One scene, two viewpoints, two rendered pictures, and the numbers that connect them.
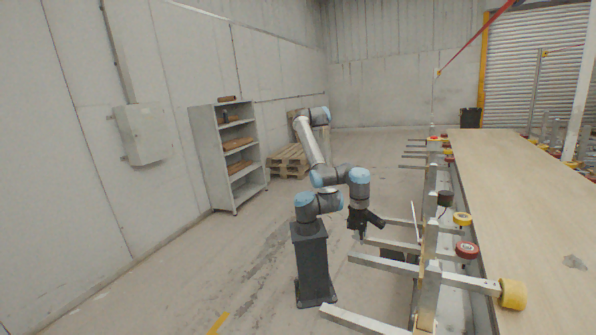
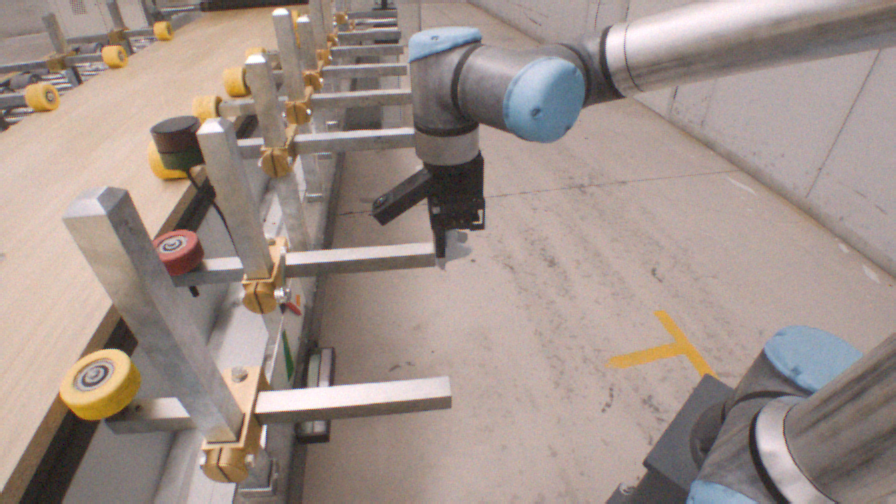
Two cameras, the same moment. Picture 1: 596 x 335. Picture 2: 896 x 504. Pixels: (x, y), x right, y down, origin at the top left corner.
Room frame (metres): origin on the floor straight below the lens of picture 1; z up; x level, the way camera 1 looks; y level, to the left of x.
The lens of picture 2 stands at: (1.37, -0.62, 1.30)
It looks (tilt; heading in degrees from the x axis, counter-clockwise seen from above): 38 degrees down; 141
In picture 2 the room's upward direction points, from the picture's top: straight up
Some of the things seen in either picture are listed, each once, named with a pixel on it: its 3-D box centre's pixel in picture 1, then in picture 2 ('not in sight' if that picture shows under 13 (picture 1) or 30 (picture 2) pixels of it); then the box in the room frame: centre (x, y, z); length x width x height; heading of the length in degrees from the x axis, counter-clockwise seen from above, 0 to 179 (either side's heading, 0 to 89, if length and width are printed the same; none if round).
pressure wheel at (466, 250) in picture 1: (465, 256); (183, 269); (0.70, -0.63, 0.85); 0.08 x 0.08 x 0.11
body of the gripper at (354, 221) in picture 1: (358, 217); (452, 190); (0.93, -0.25, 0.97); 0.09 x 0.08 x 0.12; 58
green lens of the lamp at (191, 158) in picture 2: (445, 201); (184, 151); (0.78, -0.57, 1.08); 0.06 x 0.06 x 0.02
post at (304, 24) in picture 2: not in sight; (317, 103); (0.16, -0.14, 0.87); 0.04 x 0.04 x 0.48; 58
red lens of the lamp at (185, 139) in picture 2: (446, 195); (178, 133); (0.78, -0.57, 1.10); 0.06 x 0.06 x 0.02
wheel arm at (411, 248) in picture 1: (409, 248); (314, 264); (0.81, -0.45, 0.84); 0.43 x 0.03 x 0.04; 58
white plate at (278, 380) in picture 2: not in sight; (291, 336); (0.84, -0.53, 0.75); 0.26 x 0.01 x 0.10; 148
